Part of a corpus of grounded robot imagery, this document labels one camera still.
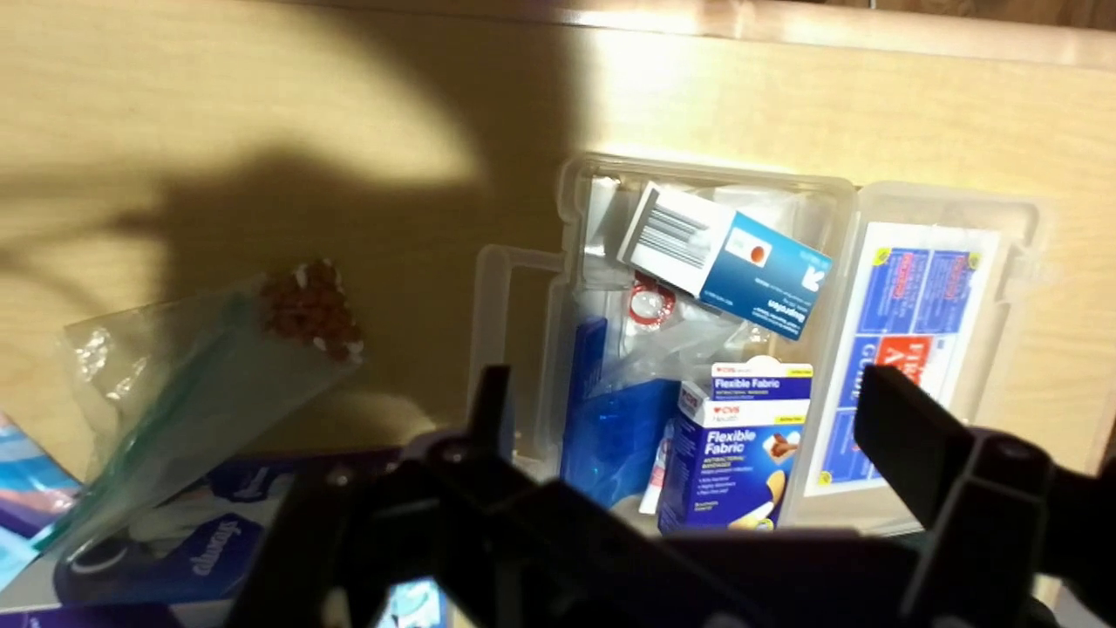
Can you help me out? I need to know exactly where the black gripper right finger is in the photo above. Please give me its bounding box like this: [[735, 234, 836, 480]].
[[852, 363, 1056, 628]]

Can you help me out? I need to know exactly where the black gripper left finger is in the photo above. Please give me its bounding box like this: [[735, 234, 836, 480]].
[[224, 363, 551, 628]]

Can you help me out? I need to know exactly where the clear plastic zip bag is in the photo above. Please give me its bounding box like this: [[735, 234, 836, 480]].
[[64, 254, 365, 555]]

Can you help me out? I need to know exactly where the blue yellow bandage box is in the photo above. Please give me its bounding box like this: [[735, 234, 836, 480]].
[[656, 361, 818, 538]]

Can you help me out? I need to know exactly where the clear plastic first aid box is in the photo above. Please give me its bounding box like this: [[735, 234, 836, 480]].
[[466, 151, 1044, 541]]

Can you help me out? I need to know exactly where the blue white medicine box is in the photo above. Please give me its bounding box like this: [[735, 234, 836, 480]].
[[614, 180, 836, 344]]

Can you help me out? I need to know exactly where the purple blue tissue box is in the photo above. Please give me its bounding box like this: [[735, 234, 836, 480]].
[[50, 451, 404, 610]]

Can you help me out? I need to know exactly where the blue plastic pouch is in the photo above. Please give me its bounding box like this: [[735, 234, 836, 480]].
[[557, 319, 684, 509]]

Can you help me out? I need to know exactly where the first aid guide card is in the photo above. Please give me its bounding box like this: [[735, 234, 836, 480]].
[[812, 221, 1004, 498]]

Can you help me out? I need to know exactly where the red white tape roll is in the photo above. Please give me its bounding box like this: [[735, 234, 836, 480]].
[[621, 274, 684, 334]]

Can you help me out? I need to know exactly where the blue pocket tissue pack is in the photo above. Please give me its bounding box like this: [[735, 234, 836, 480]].
[[0, 417, 88, 592]]

